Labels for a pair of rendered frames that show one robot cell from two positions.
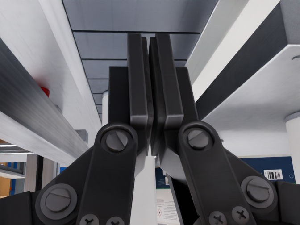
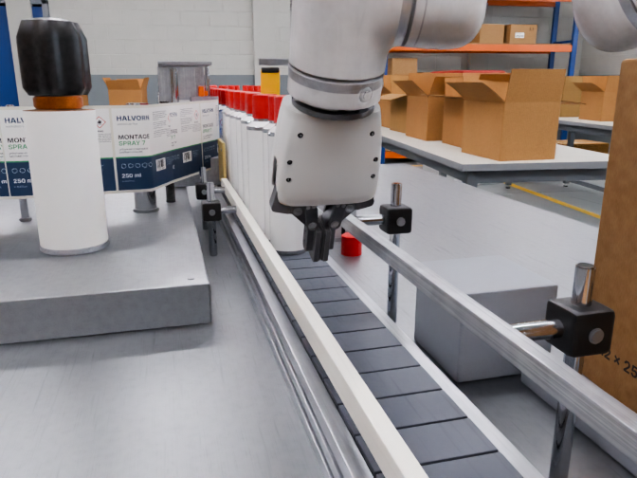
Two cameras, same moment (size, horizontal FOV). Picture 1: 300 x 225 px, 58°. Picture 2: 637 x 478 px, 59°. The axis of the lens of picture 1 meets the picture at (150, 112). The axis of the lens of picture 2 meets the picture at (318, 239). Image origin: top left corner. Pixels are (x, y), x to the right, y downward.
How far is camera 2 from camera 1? 0.50 m
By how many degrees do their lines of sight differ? 20
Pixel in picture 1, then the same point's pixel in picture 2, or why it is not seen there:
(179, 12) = not seen: hidden behind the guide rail
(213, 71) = (274, 257)
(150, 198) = not seen: hidden behind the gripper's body
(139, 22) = (307, 281)
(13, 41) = (370, 282)
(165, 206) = (191, 122)
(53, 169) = not seen: hidden behind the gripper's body
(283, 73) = (184, 271)
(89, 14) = (333, 281)
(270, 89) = (173, 261)
